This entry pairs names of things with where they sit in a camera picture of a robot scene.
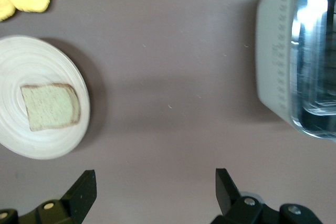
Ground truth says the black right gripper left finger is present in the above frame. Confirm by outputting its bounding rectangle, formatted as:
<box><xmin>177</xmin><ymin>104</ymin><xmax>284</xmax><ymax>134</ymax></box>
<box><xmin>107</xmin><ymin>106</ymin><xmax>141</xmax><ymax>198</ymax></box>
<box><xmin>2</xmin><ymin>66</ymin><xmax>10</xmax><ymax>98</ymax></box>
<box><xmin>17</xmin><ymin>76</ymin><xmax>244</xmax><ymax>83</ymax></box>
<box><xmin>0</xmin><ymin>169</ymin><xmax>98</xmax><ymax>224</ymax></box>

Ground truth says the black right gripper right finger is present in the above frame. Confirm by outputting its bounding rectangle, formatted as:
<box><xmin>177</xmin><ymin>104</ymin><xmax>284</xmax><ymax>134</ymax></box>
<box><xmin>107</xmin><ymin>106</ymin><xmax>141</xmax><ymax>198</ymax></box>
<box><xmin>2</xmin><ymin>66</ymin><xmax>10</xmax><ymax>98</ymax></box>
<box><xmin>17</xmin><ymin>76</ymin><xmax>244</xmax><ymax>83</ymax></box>
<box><xmin>211</xmin><ymin>168</ymin><xmax>324</xmax><ymax>224</ymax></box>

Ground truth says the brown bread slice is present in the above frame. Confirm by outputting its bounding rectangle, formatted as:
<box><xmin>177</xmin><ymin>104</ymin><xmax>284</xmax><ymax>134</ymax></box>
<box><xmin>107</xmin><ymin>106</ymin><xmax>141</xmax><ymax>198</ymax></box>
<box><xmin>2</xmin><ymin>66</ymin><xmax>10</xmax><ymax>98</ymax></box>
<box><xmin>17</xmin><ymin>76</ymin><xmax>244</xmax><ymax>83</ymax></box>
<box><xmin>20</xmin><ymin>83</ymin><xmax>81</xmax><ymax>132</ymax></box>

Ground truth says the round wooden plate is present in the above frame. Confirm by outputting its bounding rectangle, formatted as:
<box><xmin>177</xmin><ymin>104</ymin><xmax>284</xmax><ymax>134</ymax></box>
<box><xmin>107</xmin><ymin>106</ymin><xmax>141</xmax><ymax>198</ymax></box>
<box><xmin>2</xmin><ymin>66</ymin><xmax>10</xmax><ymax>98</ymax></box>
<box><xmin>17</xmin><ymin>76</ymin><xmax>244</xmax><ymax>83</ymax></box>
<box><xmin>0</xmin><ymin>34</ymin><xmax>91</xmax><ymax>161</ymax></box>

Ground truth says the chrome and cream toaster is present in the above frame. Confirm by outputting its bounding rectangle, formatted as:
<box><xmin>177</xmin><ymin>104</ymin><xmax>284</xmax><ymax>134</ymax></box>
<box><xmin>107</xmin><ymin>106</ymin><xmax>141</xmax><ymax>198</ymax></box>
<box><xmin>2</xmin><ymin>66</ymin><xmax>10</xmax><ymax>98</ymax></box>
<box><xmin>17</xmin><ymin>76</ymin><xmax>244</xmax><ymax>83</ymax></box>
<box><xmin>255</xmin><ymin>0</ymin><xmax>336</xmax><ymax>141</ymax></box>

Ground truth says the brown table cover sheet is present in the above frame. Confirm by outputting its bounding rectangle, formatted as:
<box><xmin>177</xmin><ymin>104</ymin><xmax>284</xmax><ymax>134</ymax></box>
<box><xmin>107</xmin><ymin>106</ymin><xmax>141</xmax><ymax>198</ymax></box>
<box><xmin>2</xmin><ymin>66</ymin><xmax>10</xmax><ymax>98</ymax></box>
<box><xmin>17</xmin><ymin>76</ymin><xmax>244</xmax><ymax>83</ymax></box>
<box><xmin>0</xmin><ymin>0</ymin><xmax>336</xmax><ymax>224</ymax></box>

